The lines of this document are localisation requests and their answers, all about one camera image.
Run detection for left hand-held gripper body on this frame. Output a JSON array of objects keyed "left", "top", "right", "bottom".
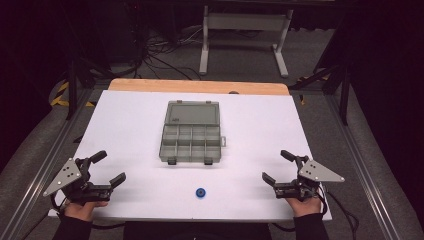
[{"left": 43, "top": 157, "right": 113, "bottom": 206}]

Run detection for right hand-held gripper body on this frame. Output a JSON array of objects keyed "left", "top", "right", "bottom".
[{"left": 272, "top": 154, "right": 346, "bottom": 202}]

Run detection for person's right hand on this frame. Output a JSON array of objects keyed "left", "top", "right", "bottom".
[{"left": 285, "top": 196, "right": 323, "bottom": 219}]

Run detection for person's left hand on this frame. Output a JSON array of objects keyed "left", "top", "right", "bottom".
[{"left": 63, "top": 200, "right": 109, "bottom": 222}]

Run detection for white table board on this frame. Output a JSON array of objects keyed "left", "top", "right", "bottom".
[{"left": 48, "top": 89, "right": 333, "bottom": 223}]

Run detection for yellow black hazard tape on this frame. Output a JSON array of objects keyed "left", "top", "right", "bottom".
[{"left": 49, "top": 81, "right": 96, "bottom": 108}]

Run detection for black metal stand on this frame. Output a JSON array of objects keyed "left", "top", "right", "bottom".
[
  {"left": 289, "top": 63, "right": 352, "bottom": 127},
  {"left": 64, "top": 58, "right": 116, "bottom": 121}
]

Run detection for grey plastic compartment box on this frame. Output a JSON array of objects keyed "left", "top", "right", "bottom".
[{"left": 158, "top": 99, "right": 228, "bottom": 166}]

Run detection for aluminium floor rail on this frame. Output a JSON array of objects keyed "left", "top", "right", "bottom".
[
  {"left": 324, "top": 93, "right": 401, "bottom": 240},
  {"left": 0, "top": 88, "right": 96, "bottom": 240}
]

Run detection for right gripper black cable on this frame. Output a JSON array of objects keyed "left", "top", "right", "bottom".
[{"left": 271, "top": 184, "right": 360, "bottom": 240}]

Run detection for black floor cables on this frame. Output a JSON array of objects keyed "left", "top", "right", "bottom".
[{"left": 133, "top": 28, "right": 205, "bottom": 81}]

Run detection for white metal stand frame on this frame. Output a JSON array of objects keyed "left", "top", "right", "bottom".
[{"left": 198, "top": 4, "right": 294, "bottom": 79}]

